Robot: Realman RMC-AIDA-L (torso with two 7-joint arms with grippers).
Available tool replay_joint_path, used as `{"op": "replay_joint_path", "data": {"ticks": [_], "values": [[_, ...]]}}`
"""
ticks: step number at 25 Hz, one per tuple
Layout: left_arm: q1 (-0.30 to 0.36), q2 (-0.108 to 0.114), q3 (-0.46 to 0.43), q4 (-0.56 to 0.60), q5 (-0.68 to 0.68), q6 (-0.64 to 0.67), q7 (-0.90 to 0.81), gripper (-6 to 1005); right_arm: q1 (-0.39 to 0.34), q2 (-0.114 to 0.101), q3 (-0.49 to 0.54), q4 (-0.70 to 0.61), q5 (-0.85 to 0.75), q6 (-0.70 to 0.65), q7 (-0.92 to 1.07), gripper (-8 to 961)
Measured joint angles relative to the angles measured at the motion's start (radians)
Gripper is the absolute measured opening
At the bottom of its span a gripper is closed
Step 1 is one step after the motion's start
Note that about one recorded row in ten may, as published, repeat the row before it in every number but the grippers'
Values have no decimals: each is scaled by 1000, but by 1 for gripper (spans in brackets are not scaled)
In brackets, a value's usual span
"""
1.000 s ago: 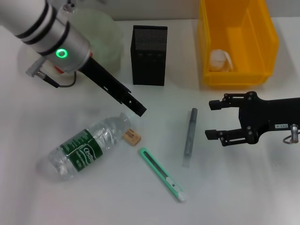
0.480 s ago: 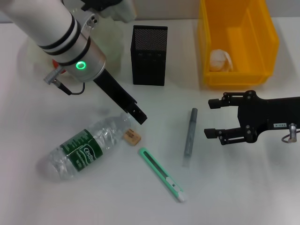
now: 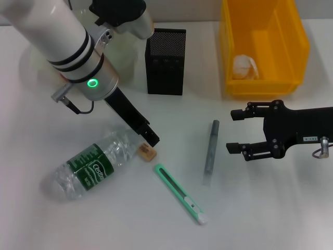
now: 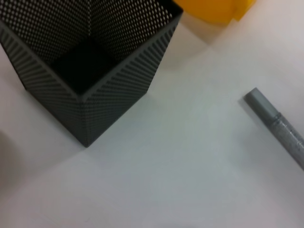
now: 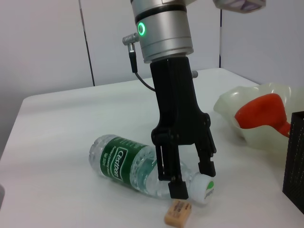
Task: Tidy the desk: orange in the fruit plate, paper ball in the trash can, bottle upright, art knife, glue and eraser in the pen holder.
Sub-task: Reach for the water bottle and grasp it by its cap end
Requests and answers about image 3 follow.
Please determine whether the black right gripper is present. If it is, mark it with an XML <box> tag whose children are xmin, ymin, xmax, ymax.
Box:
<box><xmin>225</xmin><ymin>100</ymin><xmax>333</xmax><ymax>163</ymax></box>

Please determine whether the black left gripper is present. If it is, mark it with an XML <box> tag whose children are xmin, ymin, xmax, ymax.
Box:
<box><xmin>104</xmin><ymin>87</ymin><xmax>160</xmax><ymax>147</ymax></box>

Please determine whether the mint green utility knife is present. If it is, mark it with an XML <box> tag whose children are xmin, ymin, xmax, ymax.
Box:
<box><xmin>155</xmin><ymin>163</ymin><xmax>209</xmax><ymax>225</ymax></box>

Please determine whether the white paper ball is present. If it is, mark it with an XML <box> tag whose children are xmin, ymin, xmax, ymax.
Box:
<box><xmin>232</xmin><ymin>54</ymin><xmax>260</xmax><ymax>80</ymax></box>

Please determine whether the clear green-label water bottle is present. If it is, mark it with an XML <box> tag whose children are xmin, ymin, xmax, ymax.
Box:
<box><xmin>40</xmin><ymin>124</ymin><xmax>146</xmax><ymax>203</ymax></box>

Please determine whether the tan eraser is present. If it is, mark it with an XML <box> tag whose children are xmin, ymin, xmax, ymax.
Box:
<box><xmin>138</xmin><ymin>144</ymin><xmax>158</xmax><ymax>163</ymax></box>

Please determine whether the grey marker pen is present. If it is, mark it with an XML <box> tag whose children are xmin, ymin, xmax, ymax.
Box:
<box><xmin>202</xmin><ymin>119</ymin><xmax>221</xmax><ymax>187</ymax></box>

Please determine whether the black mesh pen holder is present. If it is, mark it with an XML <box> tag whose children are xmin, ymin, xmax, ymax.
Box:
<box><xmin>145</xmin><ymin>28</ymin><xmax>187</xmax><ymax>96</ymax></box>

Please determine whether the pale green glass fruit plate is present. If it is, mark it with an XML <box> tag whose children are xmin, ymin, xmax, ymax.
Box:
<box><xmin>19</xmin><ymin>9</ymin><xmax>138</xmax><ymax>86</ymax></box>

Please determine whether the yellow plastic bin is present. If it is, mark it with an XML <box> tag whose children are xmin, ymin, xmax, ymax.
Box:
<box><xmin>218</xmin><ymin>0</ymin><xmax>311</xmax><ymax>99</ymax></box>

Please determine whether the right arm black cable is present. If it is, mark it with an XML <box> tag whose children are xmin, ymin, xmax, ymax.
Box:
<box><xmin>311</xmin><ymin>136</ymin><xmax>333</xmax><ymax>159</ymax></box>

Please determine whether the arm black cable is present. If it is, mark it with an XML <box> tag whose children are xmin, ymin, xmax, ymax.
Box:
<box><xmin>50</xmin><ymin>83</ymin><xmax>96</xmax><ymax>115</ymax></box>
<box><xmin>311</xmin><ymin>136</ymin><xmax>333</xmax><ymax>159</ymax></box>

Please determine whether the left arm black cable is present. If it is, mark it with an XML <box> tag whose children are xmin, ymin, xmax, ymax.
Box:
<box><xmin>50</xmin><ymin>83</ymin><xmax>96</xmax><ymax>115</ymax></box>

